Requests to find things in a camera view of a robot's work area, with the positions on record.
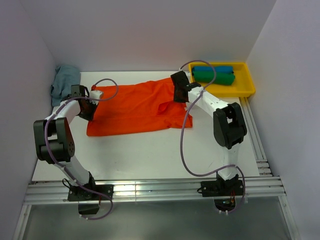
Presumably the orange t shirt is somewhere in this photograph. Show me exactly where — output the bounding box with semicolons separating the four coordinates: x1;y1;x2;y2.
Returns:
86;77;193;137

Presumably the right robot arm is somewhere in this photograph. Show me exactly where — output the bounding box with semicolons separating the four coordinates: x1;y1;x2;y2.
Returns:
170;70;247;195

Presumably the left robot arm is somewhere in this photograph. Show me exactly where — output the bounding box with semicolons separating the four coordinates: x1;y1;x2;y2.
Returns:
33;84;104;200

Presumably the blue rolled t shirt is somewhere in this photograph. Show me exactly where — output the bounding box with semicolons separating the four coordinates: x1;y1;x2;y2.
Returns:
191;65;234;74

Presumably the grey-blue crumpled t shirt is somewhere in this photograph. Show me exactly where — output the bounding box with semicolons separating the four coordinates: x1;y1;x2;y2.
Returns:
50;64;81;107

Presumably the green rolled t shirt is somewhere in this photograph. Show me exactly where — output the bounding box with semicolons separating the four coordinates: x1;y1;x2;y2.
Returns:
193;71;236;86

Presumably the yellow plastic tray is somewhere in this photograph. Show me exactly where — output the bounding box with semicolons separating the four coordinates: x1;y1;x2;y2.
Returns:
188;61;256;98

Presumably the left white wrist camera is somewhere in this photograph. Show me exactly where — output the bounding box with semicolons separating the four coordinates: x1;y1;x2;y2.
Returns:
89;90;104;100

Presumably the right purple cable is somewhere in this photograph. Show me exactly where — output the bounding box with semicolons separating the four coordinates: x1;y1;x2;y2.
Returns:
179;59;247;215

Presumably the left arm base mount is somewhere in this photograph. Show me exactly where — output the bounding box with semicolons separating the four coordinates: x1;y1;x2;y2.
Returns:
62;178;114;216

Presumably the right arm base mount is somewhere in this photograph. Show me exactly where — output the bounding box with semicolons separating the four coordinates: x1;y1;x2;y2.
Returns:
197;178;245;214

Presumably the aluminium rail frame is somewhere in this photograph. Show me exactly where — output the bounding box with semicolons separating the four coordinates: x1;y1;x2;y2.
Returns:
13;97;301;240

